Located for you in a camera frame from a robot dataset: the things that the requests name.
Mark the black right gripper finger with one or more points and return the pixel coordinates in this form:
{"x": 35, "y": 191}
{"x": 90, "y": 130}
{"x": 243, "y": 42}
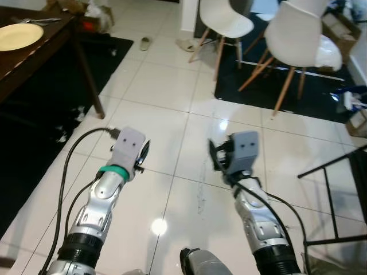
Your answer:
{"x": 212, "y": 154}

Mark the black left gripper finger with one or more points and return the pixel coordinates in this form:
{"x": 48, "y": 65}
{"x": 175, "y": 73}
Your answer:
{"x": 145, "y": 153}

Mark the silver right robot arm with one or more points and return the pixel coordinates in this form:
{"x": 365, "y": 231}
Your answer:
{"x": 261, "y": 223}

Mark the black floor rug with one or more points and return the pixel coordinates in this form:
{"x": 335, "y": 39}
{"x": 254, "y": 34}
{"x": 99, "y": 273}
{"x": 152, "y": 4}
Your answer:
{"x": 34, "y": 132}
{"x": 312, "y": 94}

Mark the grey right robot leg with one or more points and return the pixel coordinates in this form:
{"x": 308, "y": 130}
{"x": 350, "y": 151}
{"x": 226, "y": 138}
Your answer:
{"x": 203, "y": 263}

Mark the beige slipper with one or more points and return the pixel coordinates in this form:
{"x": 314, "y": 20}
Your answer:
{"x": 145, "y": 43}
{"x": 186, "y": 45}

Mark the small cardboard box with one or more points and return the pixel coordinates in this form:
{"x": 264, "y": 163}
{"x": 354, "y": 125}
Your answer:
{"x": 358, "y": 123}

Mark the white chair wooden legs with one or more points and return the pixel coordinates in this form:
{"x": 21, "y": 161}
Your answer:
{"x": 223, "y": 20}
{"x": 295, "y": 37}

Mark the blue white package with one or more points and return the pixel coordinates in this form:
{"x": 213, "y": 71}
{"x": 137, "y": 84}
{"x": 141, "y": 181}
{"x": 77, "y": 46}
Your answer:
{"x": 352, "y": 98}

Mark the small red item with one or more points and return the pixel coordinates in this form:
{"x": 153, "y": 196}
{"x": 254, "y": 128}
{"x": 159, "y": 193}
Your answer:
{"x": 87, "y": 25}

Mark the crumpled white plastic bag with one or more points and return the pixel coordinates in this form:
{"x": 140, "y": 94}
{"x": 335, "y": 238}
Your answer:
{"x": 100, "y": 14}

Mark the dark wooden table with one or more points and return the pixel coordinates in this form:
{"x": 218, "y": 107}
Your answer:
{"x": 46, "y": 43}

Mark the silver fork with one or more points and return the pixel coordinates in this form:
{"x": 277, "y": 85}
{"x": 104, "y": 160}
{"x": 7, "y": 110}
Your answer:
{"x": 37, "y": 20}

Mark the pale yellow plate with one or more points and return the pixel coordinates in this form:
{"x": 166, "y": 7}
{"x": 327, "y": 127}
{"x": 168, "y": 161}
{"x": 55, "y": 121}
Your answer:
{"x": 18, "y": 36}

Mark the open cardboard box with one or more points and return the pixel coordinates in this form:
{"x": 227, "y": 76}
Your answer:
{"x": 344, "y": 31}

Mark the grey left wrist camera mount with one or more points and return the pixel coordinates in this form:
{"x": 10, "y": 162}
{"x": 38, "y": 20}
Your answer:
{"x": 126, "y": 146}

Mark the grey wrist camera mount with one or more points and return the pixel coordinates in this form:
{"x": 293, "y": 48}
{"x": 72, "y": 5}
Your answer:
{"x": 246, "y": 150}
{"x": 126, "y": 146}

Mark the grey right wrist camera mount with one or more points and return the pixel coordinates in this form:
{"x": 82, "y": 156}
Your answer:
{"x": 246, "y": 150}

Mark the black metal frame rack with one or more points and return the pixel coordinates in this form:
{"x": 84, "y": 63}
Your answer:
{"x": 328, "y": 189}

